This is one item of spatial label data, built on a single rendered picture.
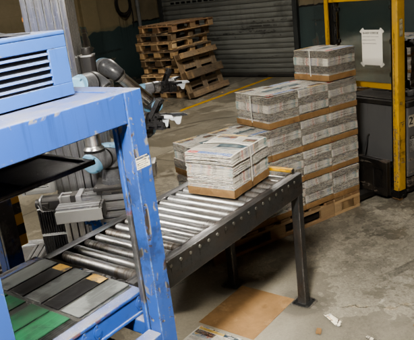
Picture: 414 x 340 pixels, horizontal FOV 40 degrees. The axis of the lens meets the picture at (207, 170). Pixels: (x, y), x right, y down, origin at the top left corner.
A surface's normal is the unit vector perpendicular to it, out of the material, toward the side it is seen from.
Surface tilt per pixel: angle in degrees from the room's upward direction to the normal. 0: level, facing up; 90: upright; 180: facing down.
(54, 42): 90
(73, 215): 90
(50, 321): 0
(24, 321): 0
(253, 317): 0
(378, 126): 90
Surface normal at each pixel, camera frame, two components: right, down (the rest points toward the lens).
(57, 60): 0.79, 0.10
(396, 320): -0.11, -0.95
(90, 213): 0.02, 0.30
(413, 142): 0.55, 0.19
